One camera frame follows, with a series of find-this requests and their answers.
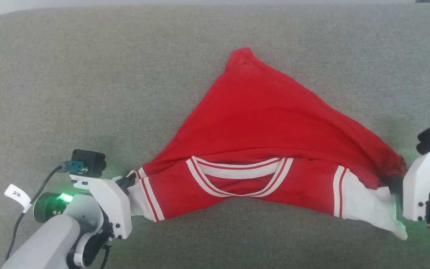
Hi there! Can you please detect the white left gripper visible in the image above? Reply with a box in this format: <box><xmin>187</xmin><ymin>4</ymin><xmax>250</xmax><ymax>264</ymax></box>
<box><xmin>69</xmin><ymin>173</ymin><xmax>138</xmax><ymax>240</ymax></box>

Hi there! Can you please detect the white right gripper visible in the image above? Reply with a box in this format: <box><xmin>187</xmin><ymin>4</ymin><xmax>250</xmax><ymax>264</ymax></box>
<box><xmin>389</xmin><ymin>148</ymin><xmax>430</xmax><ymax>222</ymax></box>

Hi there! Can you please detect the red and white shirt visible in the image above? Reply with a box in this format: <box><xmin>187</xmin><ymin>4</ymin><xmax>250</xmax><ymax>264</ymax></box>
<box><xmin>127</xmin><ymin>47</ymin><xmax>409</xmax><ymax>240</ymax></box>

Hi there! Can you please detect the grey fabric sofa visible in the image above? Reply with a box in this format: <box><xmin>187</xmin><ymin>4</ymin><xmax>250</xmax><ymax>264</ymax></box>
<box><xmin>0</xmin><ymin>3</ymin><xmax>430</xmax><ymax>269</ymax></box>

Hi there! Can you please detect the black cable with teal connector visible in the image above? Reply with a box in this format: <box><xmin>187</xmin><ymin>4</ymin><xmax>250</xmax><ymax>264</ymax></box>
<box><xmin>5</xmin><ymin>161</ymin><xmax>85</xmax><ymax>262</ymax></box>

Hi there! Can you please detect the white cable label tag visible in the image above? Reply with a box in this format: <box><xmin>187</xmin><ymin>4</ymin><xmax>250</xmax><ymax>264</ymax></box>
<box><xmin>4</xmin><ymin>184</ymin><xmax>32</xmax><ymax>213</ymax></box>

